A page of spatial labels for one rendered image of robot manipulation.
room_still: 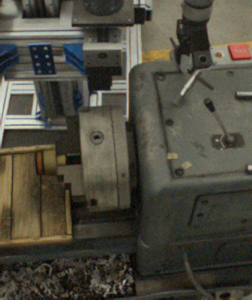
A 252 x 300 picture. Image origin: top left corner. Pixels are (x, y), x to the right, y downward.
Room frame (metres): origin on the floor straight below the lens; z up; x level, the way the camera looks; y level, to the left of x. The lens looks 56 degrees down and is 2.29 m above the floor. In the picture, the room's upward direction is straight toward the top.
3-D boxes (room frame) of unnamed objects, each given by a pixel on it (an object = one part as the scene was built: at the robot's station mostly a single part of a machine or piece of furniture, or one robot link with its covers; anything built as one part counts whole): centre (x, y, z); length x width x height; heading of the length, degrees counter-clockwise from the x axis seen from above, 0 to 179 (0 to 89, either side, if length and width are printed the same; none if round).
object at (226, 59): (0.99, -0.33, 1.23); 0.13 x 0.08 x 0.05; 96
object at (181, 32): (0.90, -0.18, 1.44); 0.09 x 0.08 x 0.12; 6
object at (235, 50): (1.00, -0.35, 1.26); 0.06 x 0.06 x 0.02; 6
